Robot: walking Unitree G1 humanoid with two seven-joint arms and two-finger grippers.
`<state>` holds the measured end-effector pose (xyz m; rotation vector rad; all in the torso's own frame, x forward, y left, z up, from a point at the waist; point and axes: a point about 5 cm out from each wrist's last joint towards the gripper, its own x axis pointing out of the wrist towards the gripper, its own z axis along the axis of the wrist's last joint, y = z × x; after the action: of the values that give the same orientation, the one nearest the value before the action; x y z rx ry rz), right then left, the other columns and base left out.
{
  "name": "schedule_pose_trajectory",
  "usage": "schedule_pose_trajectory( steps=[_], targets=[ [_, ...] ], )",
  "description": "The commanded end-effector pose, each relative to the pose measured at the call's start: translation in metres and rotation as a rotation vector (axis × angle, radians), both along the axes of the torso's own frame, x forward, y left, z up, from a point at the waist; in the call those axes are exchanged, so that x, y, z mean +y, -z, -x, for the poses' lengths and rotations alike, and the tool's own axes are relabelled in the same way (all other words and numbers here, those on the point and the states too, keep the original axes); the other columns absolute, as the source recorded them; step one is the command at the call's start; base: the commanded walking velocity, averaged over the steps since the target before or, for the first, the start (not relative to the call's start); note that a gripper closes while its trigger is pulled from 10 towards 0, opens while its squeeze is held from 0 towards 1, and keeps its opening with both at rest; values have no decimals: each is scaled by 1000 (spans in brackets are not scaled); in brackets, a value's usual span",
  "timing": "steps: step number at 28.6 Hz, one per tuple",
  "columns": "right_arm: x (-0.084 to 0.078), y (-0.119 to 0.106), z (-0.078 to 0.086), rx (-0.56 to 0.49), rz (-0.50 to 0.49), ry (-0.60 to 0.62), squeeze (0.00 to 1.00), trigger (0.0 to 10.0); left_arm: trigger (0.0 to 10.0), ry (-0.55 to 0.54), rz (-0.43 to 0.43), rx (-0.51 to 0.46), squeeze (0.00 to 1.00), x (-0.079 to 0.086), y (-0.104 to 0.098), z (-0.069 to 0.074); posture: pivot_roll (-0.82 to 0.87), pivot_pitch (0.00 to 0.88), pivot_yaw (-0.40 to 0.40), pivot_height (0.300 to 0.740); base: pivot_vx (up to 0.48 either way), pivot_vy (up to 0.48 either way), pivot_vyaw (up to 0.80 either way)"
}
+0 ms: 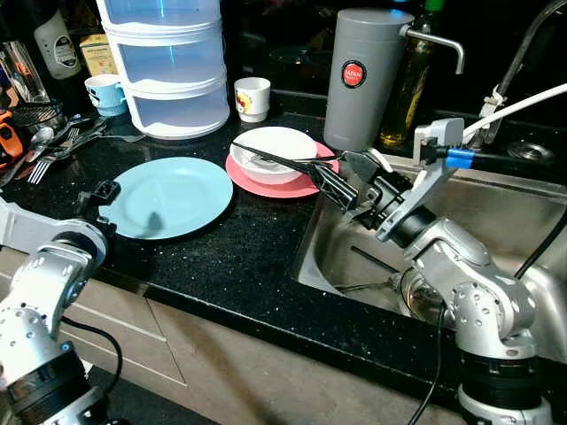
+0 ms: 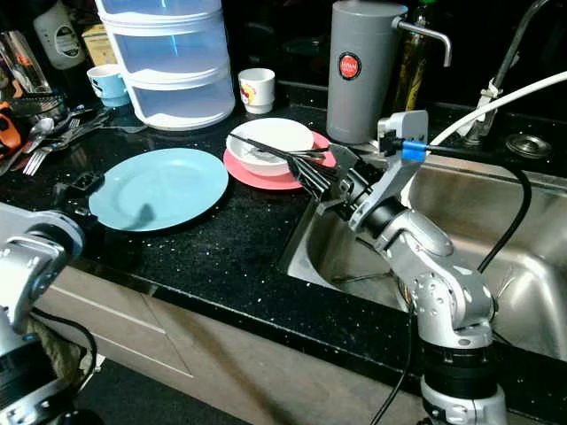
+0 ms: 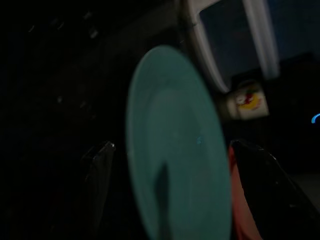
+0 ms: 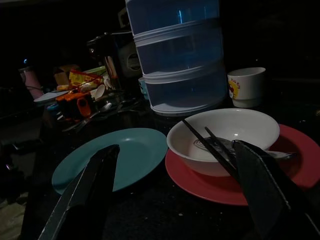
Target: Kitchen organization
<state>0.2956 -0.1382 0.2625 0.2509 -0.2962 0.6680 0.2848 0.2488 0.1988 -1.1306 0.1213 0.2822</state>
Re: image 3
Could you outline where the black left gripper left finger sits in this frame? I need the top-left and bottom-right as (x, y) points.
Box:
(74, 141), (116, 240)

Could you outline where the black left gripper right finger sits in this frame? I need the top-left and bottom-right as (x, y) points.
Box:
(229, 139), (320, 240)

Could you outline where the white mug yellow red print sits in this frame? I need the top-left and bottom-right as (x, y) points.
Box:
(226, 79), (271, 121)

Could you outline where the light blue plate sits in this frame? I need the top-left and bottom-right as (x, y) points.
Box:
(124, 44), (233, 240)

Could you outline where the white stacked plastic container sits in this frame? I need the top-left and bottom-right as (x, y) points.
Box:
(181, 0), (281, 95)

